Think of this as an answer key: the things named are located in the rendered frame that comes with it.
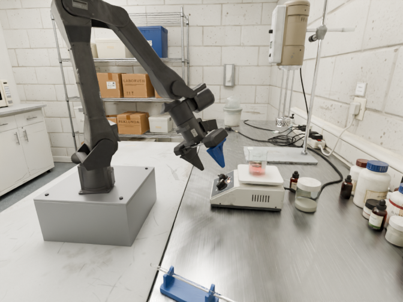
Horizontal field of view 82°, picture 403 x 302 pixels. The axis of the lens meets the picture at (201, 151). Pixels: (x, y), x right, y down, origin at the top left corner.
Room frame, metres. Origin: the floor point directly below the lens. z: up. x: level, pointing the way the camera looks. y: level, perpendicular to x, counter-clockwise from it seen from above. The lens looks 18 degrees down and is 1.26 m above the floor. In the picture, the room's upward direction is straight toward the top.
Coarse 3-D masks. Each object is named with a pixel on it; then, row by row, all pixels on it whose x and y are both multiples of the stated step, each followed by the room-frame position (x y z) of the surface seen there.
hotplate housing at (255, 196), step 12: (228, 192) 0.56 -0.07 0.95; (240, 192) 0.56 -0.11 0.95; (252, 192) 0.56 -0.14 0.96; (264, 192) 0.55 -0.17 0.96; (276, 192) 0.55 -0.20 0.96; (216, 204) 0.57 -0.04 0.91; (228, 204) 0.56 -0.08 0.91; (240, 204) 0.56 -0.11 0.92; (252, 204) 0.56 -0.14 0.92; (264, 204) 0.55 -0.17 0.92; (276, 204) 0.55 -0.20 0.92
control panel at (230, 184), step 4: (232, 172) 0.67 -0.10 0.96; (228, 176) 0.66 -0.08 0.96; (232, 176) 0.64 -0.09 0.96; (216, 180) 0.67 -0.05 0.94; (224, 180) 0.64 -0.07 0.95; (232, 180) 0.61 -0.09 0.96; (216, 184) 0.64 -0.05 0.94; (228, 184) 0.60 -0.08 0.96; (232, 184) 0.59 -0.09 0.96; (212, 188) 0.63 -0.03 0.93; (216, 188) 0.61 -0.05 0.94; (228, 188) 0.58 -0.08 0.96; (212, 192) 0.60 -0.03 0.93; (216, 192) 0.59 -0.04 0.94; (220, 192) 0.58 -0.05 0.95; (212, 196) 0.58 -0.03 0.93
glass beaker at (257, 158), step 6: (252, 150) 0.59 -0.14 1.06; (258, 150) 0.63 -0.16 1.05; (264, 150) 0.59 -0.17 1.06; (252, 156) 0.59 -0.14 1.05; (258, 156) 0.59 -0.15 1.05; (264, 156) 0.59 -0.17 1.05; (252, 162) 0.59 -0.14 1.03; (258, 162) 0.59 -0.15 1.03; (264, 162) 0.59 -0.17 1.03; (252, 168) 0.59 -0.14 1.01; (258, 168) 0.59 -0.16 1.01; (264, 168) 0.59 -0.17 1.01; (252, 174) 0.59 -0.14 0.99; (258, 174) 0.59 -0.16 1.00; (264, 174) 0.59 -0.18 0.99
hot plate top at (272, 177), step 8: (240, 168) 0.65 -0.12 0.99; (272, 168) 0.65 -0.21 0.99; (240, 176) 0.59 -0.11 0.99; (248, 176) 0.59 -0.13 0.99; (264, 176) 0.59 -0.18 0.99; (272, 176) 0.59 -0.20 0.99; (280, 176) 0.59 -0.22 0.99; (264, 184) 0.56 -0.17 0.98; (272, 184) 0.55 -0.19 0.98; (280, 184) 0.55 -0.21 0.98
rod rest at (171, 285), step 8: (168, 280) 0.31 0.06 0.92; (176, 280) 0.32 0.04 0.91; (160, 288) 0.30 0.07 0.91; (168, 288) 0.30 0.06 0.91; (176, 288) 0.30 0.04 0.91; (184, 288) 0.30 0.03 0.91; (192, 288) 0.30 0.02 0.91; (176, 296) 0.29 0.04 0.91; (184, 296) 0.29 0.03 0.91; (192, 296) 0.29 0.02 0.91; (200, 296) 0.29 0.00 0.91; (208, 296) 0.27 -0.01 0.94
